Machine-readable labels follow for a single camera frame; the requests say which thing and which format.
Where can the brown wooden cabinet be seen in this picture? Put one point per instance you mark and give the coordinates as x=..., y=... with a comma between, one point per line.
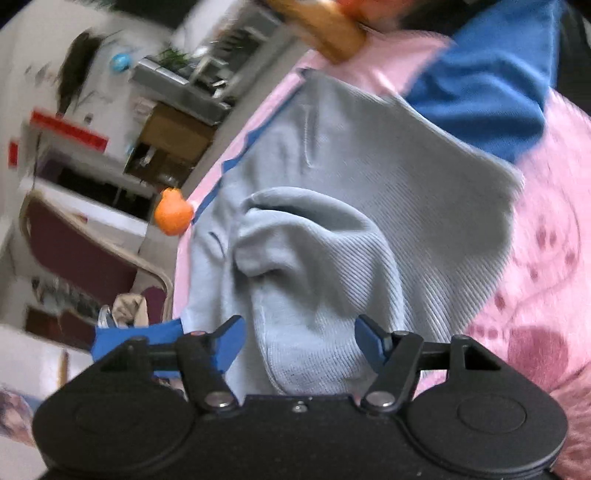
x=171, y=129

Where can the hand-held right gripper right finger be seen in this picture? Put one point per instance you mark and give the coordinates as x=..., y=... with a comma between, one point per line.
x=369, y=334

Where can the bumpy orange citrus fruit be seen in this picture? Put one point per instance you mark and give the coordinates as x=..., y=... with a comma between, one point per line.
x=173, y=213

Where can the long metal shelf unit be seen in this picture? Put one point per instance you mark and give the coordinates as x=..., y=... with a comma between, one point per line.
x=231, y=41

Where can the blue round wall ornament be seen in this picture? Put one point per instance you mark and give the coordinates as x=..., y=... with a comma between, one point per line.
x=121, y=63

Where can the orange juice bottle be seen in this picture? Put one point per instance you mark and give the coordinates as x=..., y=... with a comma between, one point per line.
x=328, y=32

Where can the red wall banner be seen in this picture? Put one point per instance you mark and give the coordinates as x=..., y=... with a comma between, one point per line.
x=69, y=131

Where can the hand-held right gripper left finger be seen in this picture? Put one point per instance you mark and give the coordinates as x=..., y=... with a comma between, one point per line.
x=231, y=330

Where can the pink printed blanket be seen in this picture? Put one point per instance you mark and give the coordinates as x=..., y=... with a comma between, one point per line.
x=545, y=230

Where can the dark blue garment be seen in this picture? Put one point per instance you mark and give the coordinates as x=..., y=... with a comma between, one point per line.
x=489, y=92

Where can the maroon chair with gold frame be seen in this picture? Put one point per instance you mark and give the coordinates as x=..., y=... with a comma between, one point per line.
x=69, y=240

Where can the beige cloth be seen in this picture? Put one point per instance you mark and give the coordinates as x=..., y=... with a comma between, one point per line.
x=129, y=309

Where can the green potted plant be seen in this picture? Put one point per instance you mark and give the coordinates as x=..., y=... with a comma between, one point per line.
x=173, y=57

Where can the tall grey metal cabinet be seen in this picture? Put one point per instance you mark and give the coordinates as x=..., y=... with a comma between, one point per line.
x=184, y=94

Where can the grey-blue knit sweater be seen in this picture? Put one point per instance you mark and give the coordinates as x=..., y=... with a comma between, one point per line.
x=346, y=184

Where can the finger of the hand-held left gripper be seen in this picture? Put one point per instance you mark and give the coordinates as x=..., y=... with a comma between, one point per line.
x=138, y=333

